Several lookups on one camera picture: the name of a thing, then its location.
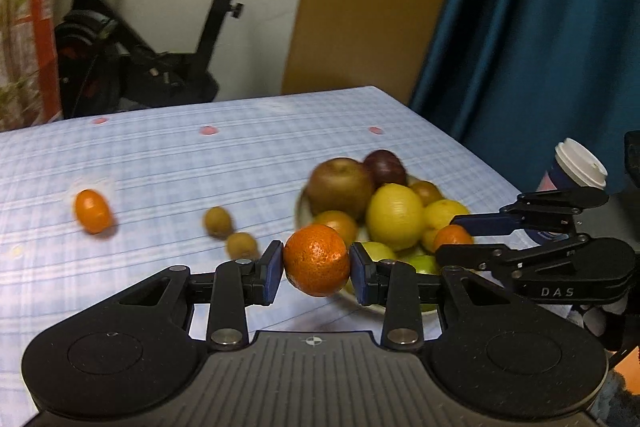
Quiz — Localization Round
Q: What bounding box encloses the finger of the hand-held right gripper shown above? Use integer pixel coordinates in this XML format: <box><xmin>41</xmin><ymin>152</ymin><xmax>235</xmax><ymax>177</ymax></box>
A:
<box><xmin>450</xmin><ymin>187</ymin><xmax>609</xmax><ymax>238</ymax></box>
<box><xmin>435</xmin><ymin>233</ymin><xmax>591</xmax><ymax>280</ymax></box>

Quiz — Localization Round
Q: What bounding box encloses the person's right hand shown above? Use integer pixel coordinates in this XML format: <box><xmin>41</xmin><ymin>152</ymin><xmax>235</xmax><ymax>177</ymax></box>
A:
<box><xmin>572</xmin><ymin>292</ymin><xmax>640</xmax><ymax>352</ymax></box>

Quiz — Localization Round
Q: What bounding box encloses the dark red passion fruit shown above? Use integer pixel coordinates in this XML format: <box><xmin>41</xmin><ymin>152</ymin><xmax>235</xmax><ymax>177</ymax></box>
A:
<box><xmin>362</xmin><ymin>149</ymin><xmax>407</xmax><ymax>188</ymax></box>

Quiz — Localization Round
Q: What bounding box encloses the wooden door panel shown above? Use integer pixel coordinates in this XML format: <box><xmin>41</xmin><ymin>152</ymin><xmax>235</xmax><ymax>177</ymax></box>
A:
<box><xmin>281</xmin><ymin>0</ymin><xmax>473</xmax><ymax>96</ymax></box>

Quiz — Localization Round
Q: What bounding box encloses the green round fruit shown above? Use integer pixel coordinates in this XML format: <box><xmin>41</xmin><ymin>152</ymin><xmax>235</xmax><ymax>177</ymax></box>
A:
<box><xmin>360</xmin><ymin>241</ymin><xmax>398</xmax><ymax>264</ymax></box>
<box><xmin>406</xmin><ymin>254</ymin><xmax>443</xmax><ymax>313</ymax></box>

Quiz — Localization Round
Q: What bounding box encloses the red yellow apple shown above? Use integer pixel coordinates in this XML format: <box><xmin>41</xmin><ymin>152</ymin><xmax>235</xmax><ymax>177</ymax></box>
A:
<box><xmin>306</xmin><ymin>158</ymin><xmax>376</xmax><ymax>222</ymax></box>

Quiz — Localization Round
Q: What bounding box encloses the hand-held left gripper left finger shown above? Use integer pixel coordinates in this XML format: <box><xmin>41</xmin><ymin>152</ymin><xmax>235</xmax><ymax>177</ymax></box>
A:
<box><xmin>75</xmin><ymin>239</ymin><xmax>284</xmax><ymax>351</ymax></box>

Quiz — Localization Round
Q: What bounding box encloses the yellow lemon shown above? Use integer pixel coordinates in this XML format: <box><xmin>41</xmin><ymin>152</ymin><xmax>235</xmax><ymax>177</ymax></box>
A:
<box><xmin>365</xmin><ymin>183</ymin><xmax>426</xmax><ymax>252</ymax></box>
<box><xmin>421</xmin><ymin>199</ymin><xmax>472</xmax><ymax>253</ymax></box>

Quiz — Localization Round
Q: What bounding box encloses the paper cup with white lid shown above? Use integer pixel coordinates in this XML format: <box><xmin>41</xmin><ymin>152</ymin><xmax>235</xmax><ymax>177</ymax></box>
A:
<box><xmin>530</xmin><ymin>138</ymin><xmax>609</xmax><ymax>245</ymax></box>

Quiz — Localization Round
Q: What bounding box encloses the plaid tablecloth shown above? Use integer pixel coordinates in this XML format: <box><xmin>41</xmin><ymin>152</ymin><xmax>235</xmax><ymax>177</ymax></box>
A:
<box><xmin>0</xmin><ymin>86</ymin><xmax>591</xmax><ymax>427</ymax></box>

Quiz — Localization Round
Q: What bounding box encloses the black exercise bike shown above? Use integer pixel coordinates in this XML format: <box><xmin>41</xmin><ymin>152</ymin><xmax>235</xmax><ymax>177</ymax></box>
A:
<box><xmin>52</xmin><ymin>0</ymin><xmax>294</xmax><ymax>120</ymax></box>

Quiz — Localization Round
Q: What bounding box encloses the printed backdrop cloth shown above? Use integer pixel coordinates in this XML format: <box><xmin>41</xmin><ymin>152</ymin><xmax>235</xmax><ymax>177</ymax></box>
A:
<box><xmin>0</xmin><ymin>0</ymin><xmax>63</xmax><ymax>132</ymax></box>

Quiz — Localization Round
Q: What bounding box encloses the brown kiwi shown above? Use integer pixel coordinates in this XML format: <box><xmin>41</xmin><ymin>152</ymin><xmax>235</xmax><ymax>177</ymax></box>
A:
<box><xmin>203</xmin><ymin>206</ymin><xmax>234</xmax><ymax>239</ymax></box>
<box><xmin>226</xmin><ymin>232</ymin><xmax>260</xmax><ymax>260</ymax></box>

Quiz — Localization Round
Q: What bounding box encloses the blue curtain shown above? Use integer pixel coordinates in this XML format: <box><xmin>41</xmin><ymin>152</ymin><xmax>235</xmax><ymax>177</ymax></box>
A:
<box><xmin>407</xmin><ymin>0</ymin><xmax>640</xmax><ymax>195</ymax></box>

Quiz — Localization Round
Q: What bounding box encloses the brown round fruit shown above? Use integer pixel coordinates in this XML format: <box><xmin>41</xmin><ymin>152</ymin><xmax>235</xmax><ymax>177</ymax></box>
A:
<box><xmin>407</xmin><ymin>180</ymin><xmax>445</xmax><ymax>206</ymax></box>

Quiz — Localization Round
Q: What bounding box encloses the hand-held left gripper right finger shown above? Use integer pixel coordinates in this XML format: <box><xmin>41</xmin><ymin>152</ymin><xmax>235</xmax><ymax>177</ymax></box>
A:
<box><xmin>350</xmin><ymin>242</ymin><xmax>551</xmax><ymax>351</ymax></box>

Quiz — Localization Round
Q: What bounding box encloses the beige bowl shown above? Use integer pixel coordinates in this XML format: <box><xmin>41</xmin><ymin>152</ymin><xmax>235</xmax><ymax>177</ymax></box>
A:
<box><xmin>294</xmin><ymin>174</ymin><xmax>451</xmax><ymax>318</ymax></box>

